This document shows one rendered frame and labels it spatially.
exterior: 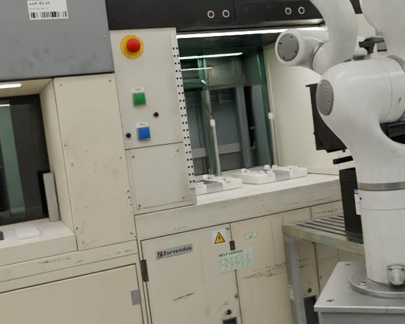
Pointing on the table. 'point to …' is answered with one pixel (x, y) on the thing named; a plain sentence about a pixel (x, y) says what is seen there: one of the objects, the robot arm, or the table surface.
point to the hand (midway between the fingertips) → (360, 49)
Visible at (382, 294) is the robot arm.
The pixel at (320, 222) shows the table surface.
